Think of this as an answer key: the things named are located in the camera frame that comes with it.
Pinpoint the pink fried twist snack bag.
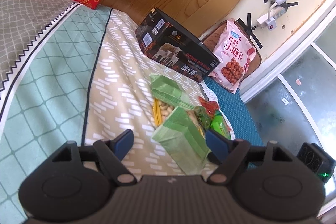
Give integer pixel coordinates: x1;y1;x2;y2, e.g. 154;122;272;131
209;19;257;94

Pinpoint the teal patterned cloth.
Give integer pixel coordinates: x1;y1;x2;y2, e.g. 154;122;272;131
205;77;264;146

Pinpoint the black sheep print box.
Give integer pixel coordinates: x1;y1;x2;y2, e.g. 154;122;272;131
135;7;220;83

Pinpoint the bright green snack pack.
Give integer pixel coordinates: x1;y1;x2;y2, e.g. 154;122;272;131
210;110;231;140

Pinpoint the peanut snack bag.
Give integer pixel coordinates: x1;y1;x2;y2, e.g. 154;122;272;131
153;98;205;137

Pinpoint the red spicy snack packet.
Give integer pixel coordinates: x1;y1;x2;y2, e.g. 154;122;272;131
198;96;220;119

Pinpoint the black device green light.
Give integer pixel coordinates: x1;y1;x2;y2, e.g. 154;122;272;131
297;142;335;184

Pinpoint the pale green snack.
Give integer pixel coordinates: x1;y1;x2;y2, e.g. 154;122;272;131
152;106;210;175
149;73;194;110

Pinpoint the patterned bed sheet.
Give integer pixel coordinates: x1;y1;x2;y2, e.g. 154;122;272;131
0;0;237;224

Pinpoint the white power strip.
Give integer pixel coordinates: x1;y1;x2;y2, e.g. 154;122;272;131
256;6;286;31

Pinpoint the dark green snack packet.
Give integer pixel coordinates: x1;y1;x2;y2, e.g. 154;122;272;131
194;106;211;130

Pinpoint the brown cushion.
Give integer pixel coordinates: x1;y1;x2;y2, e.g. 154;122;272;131
202;19;261;88

